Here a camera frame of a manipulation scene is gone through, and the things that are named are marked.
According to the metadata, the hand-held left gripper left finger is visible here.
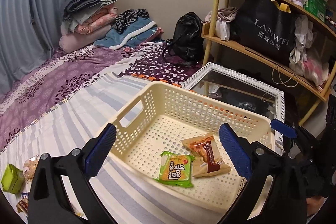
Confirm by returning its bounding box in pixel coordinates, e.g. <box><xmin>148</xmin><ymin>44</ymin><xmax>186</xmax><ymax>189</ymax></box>
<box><xmin>28</xmin><ymin>124</ymin><xmax>117</xmax><ymax>224</ymax></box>

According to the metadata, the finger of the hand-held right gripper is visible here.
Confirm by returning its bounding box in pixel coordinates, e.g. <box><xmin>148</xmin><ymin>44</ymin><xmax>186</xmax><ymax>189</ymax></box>
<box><xmin>270</xmin><ymin>119</ymin><xmax>322</xmax><ymax>159</ymax></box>

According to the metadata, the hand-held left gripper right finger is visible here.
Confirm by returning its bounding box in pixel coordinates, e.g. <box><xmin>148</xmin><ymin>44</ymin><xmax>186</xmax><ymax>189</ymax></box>
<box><xmin>218</xmin><ymin>123</ymin><xmax>307</xmax><ymax>224</ymax></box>

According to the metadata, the cream perforated plastic basket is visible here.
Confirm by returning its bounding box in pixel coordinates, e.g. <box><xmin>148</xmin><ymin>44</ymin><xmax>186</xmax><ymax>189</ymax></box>
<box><xmin>96</xmin><ymin>81</ymin><xmax>276</xmax><ymax>214</ymax></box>

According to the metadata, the brown wrapped pastry packet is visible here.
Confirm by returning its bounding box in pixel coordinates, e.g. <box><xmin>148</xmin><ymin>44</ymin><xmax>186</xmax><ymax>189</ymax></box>
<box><xmin>181</xmin><ymin>133</ymin><xmax>232</xmax><ymax>178</ymax></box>

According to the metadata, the striped pale blanket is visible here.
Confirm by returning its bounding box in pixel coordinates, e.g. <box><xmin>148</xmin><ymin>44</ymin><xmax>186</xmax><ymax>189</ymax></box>
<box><xmin>0</xmin><ymin>73</ymin><xmax>247</xmax><ymax>224</ymax></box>

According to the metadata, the green flat snack packet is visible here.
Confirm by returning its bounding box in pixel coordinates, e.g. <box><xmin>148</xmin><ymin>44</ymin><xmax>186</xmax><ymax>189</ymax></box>
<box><xmin>153</xmin><ymin>151</ymin><xmax>196</xmax><ymax>188</ymax></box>

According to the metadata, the clear bag of crackers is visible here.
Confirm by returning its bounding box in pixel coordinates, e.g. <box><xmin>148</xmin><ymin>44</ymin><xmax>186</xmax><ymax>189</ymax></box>
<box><xmin>23</xmin><ymin>156</ymin><xmax>40</xmax><ymax>184</ymax></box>

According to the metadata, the white plastic bags bundle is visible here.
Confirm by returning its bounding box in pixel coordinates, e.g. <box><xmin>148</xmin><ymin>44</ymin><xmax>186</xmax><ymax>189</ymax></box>
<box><xmin>289</xmin><ymin>14</ymin><xmax>330</xmax><ymax>88</ymax></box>

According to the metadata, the purple floral bedsheet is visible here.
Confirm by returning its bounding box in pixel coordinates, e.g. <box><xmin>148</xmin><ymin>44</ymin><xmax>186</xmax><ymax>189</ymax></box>
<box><xmin>0</xmin><ymin>44</ymin><xmax>202</xmax><ymax>151</ymax></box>

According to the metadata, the white framed mirror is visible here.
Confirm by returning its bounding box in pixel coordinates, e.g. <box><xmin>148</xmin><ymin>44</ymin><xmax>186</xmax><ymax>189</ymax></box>
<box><xmin>181</xmin><ymin>62</ymin><xmax>285</xmax><ymax>148</ymax></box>

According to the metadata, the lime green snack bag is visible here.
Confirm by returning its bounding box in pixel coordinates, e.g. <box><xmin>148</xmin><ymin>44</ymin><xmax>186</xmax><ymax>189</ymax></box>
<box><xmin>1</xmin><ymin>164</ymin><xmax>25</xmax><ymax>194</ymax></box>

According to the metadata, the small printed snack packet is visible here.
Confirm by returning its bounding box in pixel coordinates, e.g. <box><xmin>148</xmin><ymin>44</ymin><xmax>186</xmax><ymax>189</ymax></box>
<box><xmin>16</xmin><ymin>198</ymin><xmax>29</xmax><ymax>214</ymax></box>

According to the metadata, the black shopping bag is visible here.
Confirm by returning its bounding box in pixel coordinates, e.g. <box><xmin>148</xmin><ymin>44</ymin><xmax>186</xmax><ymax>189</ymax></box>
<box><xmin>231</xmin><ymin>0</ymin><xmax>298</xmax><ymax>65</ymax></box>

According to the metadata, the curved wooden shelf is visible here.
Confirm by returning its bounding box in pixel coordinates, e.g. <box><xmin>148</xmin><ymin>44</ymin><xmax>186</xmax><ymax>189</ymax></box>
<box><xmin>201</xmin><ymin>0</ymin><xmax>336</xmax><ymax>126</ymax></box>

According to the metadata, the mauve folded quilt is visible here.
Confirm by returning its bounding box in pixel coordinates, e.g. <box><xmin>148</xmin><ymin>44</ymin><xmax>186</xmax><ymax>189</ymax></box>
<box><xmin>59</xmin><ymin>25</ymin><xmax>114</xmax><ymax>53</ymax></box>

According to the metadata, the blue fleece blanket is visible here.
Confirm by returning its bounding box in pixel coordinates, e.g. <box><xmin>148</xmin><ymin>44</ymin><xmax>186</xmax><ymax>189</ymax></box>
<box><xmin>94</xmin><ymin>17</ymin><xmax>164</xmax><ymax>50</ymax></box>

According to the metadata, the black leather backpack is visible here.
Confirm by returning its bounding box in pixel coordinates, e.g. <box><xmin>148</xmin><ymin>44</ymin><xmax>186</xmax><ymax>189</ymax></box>
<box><xmin>163</xmin><ymin>12</ymin><xmax>205</xmax><ymax>67</ymax></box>

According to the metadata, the pink cloth bundle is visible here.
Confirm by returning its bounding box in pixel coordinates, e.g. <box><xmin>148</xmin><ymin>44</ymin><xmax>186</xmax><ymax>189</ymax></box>
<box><xmin>202</xmin><ymin>7</ymin><xmax>238</xmax><ymax>41</ymax></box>

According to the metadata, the green cardboard box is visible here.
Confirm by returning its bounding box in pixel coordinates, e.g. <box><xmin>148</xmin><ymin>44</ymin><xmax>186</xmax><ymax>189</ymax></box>
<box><xmin>299</xmin><ymin>0</ymin><xmax>332</xmax><ymax>22</ymax></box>

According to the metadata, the pink floral folded quilt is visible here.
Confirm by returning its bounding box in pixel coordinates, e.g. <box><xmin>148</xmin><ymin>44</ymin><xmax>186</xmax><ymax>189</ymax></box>
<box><xmin>75</xmin><ymin>5</ymin><xmax>118</xmax><ymax>33</ymax></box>

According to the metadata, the leopard print cloth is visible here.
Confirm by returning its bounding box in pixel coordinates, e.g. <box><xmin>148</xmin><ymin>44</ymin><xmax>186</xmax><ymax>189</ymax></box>
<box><xmin>113</xmin><ymin>9</ymin><xmax>150</xmax><ymax>33</ymax></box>

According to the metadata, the grey folded blanket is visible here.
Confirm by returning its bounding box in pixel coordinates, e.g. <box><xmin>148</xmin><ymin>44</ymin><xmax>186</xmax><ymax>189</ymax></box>
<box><xmin>63</xmin><ymin>0</ymin><xmax>118</xmax><ymax>21</ymax></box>

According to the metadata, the blue-grey curtain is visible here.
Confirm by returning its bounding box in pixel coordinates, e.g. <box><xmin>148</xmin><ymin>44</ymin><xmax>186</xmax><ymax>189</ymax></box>
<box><xmin>0</xmin><ymin>0</ymin><xmax>109</xmax><ymax>98</ymax></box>

